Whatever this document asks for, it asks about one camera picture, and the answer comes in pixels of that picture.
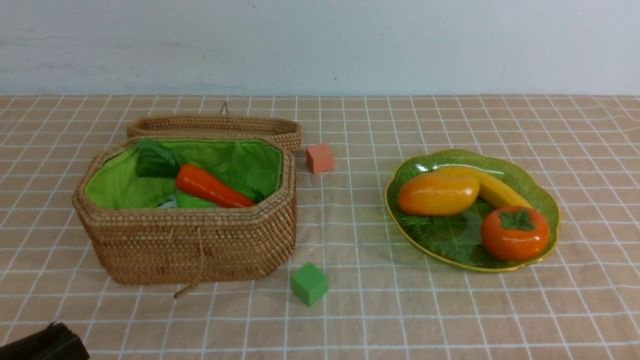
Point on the green cucumber gourd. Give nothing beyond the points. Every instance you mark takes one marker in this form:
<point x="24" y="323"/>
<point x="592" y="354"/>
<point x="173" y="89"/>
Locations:
<point x="183" y="200"/>

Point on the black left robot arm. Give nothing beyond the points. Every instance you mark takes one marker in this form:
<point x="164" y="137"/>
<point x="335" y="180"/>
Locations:
<point x="55" y="342"/>

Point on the yellow banana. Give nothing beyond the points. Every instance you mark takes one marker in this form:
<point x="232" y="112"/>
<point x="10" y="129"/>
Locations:
<point x="492" y="190"/>

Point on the yellow orange mango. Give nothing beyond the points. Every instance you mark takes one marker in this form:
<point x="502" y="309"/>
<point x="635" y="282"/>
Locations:
<point x="434" y="194"/>

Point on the beige checkered tablecloth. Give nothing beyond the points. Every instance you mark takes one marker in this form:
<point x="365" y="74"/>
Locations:
<point x="385" y="301"/>

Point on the woven wicker basket lid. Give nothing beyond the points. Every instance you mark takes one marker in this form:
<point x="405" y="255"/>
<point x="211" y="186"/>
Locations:
<point x="286" y="133"/>

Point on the orange carrot with green top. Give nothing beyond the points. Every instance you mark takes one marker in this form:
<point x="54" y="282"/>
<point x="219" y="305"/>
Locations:
<point x="158" y="161"/>

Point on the green foam cube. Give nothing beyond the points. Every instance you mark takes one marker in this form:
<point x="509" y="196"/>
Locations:
<point x="309" y="283"/>

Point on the orange persimmon with green calyx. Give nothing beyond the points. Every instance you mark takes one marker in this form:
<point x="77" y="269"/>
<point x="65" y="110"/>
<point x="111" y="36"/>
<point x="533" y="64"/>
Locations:
<point x="515" y="233"/>

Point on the salmon pink foam cube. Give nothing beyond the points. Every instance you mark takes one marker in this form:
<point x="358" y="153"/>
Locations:
<point x="319" y="158"/>

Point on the green leaf-shaped glass plate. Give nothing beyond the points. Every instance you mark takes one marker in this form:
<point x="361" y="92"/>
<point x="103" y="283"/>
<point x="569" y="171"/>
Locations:
<point x="456" y="240"/>

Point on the woven wicker basket green lining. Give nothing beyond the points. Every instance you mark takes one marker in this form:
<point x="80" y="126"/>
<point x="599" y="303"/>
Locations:
<point x="140" y="237"/>

